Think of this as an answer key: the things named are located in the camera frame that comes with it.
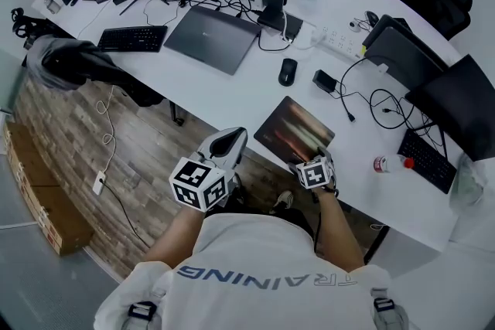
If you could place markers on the grey closed laptop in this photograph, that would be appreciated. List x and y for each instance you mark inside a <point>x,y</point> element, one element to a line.
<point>212,38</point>

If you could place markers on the small white round device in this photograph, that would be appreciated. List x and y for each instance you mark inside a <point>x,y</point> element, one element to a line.
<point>354,26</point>

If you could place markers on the white desk power strip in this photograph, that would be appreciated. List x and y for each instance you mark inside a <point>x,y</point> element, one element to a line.
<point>340,42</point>

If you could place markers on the black power adapter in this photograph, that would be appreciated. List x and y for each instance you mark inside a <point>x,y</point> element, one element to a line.
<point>324,81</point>

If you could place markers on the black monitor stand base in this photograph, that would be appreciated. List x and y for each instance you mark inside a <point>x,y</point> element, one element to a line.
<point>280,23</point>

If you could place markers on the row of brown cardboard boxes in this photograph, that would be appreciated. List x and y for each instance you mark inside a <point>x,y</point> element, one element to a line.
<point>46,201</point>

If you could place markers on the crumpled grey bag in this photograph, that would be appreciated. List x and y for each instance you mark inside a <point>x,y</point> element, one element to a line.
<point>466,181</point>

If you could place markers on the person's right forearm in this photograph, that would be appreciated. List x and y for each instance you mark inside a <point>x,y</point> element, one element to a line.
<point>340,232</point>

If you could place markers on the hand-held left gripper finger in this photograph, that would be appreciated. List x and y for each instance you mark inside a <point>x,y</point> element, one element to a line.
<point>207,143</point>
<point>240,152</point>

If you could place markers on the dark printed mouse pad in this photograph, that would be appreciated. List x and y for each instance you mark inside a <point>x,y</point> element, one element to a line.
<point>290,127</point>

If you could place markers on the plastic bottle with red cap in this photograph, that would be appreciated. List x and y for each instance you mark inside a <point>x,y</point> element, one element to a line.
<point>392,163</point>

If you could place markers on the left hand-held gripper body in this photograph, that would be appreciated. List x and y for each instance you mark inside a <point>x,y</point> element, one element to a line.
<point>197,185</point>

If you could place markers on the dark grey open laptop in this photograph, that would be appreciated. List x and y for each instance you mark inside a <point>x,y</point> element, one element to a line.
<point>406,54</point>

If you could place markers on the black computer mouse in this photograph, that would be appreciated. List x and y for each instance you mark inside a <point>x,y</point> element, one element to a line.
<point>287,72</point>

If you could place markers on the white floor power strip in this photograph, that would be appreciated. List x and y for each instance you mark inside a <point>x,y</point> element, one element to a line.
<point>99,184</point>

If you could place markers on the person's white printed shirt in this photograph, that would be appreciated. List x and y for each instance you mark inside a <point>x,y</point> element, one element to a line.
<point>263,282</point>

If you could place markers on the black keyboard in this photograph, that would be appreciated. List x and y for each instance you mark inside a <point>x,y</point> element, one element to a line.
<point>427,160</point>
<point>133,38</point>

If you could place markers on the grey jacket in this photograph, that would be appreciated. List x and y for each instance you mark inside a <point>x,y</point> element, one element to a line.
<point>42,65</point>

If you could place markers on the black office chair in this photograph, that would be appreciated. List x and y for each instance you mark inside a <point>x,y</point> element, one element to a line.
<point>112,71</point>
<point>25,25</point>

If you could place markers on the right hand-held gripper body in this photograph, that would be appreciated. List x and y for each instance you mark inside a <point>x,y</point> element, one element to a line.
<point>315,174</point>

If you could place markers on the person's left forearm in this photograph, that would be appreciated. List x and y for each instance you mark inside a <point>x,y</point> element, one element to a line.
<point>178,233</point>

